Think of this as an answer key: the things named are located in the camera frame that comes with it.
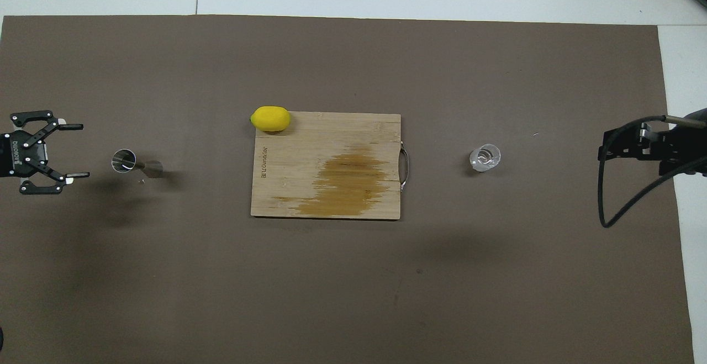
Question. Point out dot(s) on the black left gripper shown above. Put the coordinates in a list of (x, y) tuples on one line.
[(16, 154)]

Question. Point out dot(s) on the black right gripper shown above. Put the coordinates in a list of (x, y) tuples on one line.
[(682, 148)]

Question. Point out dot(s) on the steel double jigger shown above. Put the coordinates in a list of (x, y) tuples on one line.
[(132, 162)]

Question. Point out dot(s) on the small clear glass cup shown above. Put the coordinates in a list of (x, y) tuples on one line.
[(485, 157)]

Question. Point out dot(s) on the large brown table mat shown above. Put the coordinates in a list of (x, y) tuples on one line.
[(165, 270)]

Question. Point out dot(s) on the yellow lemon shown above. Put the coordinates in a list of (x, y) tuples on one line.
[(270, 119)]

